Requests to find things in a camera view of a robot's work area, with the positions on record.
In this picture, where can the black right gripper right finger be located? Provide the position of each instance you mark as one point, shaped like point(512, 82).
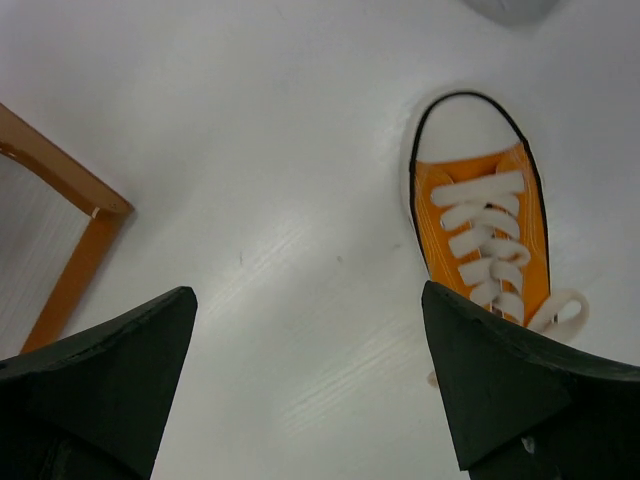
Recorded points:
point(522, 406)

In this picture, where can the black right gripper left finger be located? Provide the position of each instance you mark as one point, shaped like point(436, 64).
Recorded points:
point(95, 405)

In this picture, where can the orange sneaker one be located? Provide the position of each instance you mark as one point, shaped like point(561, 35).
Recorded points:
point(475, 199)

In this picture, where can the orange wooden shoe shelf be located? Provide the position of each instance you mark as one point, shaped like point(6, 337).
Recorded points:
point(58, 223)

